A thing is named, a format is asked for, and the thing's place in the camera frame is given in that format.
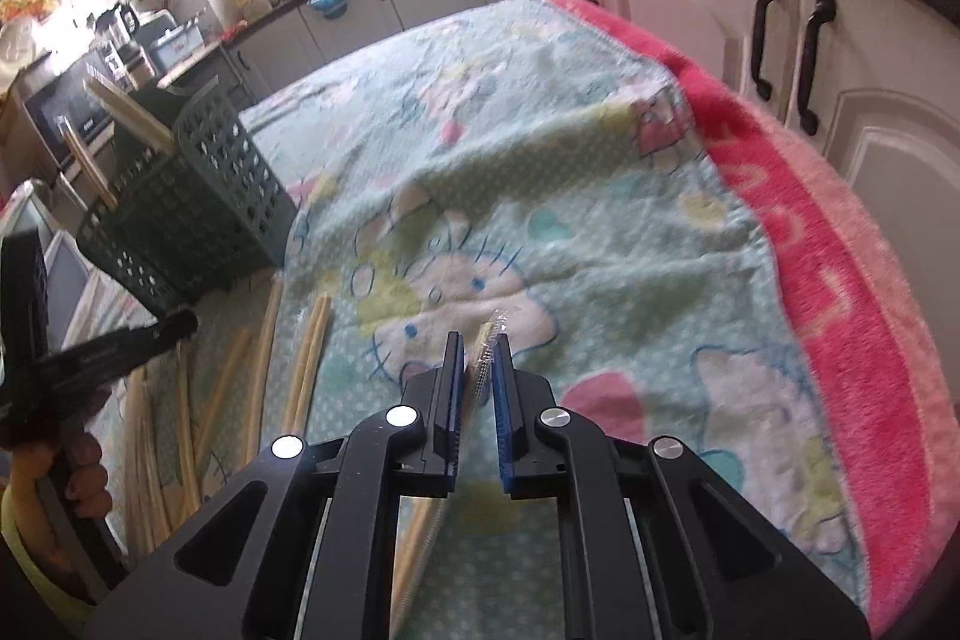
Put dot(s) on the plastic drawer unit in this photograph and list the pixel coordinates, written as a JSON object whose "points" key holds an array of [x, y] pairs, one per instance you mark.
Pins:
{"points": [[71, 276]]}

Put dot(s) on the blue hanging basin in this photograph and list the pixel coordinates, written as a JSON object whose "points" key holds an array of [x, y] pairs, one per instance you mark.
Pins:
{"points": [[328, 0]]}

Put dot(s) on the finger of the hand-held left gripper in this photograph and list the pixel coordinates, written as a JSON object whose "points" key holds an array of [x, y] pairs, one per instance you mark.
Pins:
{"points": [[150, 332]]}

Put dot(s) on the bamboo chopstick pair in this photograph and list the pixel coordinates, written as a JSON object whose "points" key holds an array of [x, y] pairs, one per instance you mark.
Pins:
{"points": [[486, 347]]}

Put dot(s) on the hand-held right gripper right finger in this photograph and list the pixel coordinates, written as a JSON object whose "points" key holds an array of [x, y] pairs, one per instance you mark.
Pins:
{"points": [[504, 415]]}

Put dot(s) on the green plastic utensil basket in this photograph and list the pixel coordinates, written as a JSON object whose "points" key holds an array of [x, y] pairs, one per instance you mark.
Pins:
{"points": [[210, 197]]}

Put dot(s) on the black microwave oven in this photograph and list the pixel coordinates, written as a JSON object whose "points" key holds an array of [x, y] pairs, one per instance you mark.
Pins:
{"points": [[60, 115]]}

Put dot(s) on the group of bamboo chopsticks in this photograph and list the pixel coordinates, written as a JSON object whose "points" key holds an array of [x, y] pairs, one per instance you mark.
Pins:
{"points": [[307, 362]]}

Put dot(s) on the cartoon printed green blanket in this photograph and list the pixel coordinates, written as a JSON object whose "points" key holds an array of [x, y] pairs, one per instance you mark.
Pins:
{"points": [[525, 160]]}

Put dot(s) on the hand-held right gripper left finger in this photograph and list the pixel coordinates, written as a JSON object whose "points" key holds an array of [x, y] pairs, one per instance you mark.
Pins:
{"points": [[454, 400]]}

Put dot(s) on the light blue storage box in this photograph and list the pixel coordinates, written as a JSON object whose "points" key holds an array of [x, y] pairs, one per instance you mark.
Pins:
{"points": [[174, 48]]}

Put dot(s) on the person's left hand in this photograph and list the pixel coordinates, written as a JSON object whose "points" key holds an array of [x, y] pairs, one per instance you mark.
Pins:
{"points": [[86, 467]]}

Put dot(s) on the black blender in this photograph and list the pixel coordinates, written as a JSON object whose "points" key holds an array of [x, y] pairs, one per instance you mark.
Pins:
{"points": [[124, 18]]}

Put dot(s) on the pink fleece blanket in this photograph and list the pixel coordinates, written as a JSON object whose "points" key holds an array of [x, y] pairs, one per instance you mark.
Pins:
{"points": [[825, 272]]}

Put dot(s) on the person's left forearm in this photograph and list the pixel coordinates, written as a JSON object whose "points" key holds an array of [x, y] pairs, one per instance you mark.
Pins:
{"points": [[30, 535]]}

